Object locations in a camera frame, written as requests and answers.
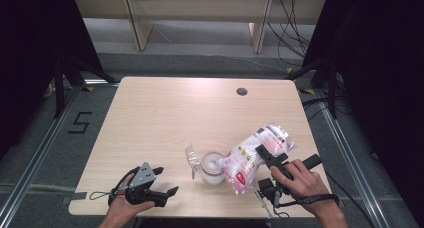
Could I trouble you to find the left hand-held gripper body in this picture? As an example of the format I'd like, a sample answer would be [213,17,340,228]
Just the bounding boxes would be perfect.
[124,161,170,208]

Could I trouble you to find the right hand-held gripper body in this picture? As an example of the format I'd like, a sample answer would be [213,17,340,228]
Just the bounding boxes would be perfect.
[251,154,323,220]

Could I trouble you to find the red white sugar bag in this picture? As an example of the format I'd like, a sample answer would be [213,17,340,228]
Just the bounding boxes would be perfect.
[221,123,296,196]

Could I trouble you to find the clear glass measuring cup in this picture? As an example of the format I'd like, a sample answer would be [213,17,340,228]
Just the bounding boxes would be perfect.
[184,144,228,186]

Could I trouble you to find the white granulated sugar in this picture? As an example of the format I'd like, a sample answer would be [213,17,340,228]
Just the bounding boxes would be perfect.
[202,153,225,185]

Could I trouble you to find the person's left hand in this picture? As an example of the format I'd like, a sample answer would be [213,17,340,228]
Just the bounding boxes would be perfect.
[107,175,156,223]

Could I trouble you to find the person's right hand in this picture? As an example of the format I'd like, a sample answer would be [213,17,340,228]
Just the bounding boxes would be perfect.
[269,159,331,216]

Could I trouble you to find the grey tape strip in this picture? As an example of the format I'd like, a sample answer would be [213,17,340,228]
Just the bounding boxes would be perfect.
[61,191,89,205]

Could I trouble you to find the black metal stand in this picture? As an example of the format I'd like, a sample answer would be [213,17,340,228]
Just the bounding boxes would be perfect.
[52,54,120,119]
[284,57,338,120]

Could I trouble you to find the grey floor strip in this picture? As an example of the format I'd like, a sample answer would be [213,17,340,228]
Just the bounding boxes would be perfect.
[0,182,77,195]

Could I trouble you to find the black curtain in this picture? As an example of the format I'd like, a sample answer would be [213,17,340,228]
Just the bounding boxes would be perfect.
[0,0,105,160]
[300,0,424,222]

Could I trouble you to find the beige wooden desk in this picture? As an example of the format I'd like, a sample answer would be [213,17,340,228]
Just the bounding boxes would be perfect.
[72,0,326,54]

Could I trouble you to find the black floor cables near stand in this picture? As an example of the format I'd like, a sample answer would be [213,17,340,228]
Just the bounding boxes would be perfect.
[301,97,353,123]

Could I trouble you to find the aluminium floor rail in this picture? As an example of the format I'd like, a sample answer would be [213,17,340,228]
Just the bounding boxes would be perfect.
[0,84,84,220]
[315,96,391,228]

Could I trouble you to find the black floor cable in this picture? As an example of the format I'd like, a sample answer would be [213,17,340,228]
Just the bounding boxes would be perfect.
[328,174,378,228]

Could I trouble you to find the bundle of black hanging cables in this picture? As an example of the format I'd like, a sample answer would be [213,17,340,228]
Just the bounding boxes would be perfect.
[267,0,312,68]

